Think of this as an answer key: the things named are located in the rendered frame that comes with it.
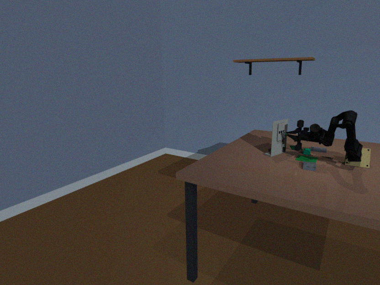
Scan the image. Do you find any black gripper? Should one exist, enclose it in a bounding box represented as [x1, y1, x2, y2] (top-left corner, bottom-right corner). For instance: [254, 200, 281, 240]
[286, 120, 311, 150]

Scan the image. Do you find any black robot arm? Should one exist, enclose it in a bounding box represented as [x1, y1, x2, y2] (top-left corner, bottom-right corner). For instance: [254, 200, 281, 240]
[302, 111, 363, 162]

